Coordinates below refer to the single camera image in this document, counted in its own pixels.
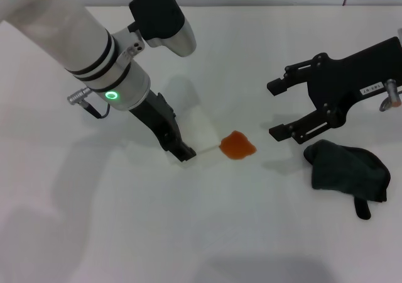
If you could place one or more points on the white paper cup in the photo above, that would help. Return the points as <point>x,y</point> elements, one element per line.
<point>204,132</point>

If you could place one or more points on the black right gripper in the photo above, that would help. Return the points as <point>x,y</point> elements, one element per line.
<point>345,78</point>

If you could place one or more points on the dark blue rag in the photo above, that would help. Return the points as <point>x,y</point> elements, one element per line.
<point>345,169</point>

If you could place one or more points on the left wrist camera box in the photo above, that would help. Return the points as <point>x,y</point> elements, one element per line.
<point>160,15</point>

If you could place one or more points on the brown water stain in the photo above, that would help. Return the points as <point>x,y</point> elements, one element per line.
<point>236,146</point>

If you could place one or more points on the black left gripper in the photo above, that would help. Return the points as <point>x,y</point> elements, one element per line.
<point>158,119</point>

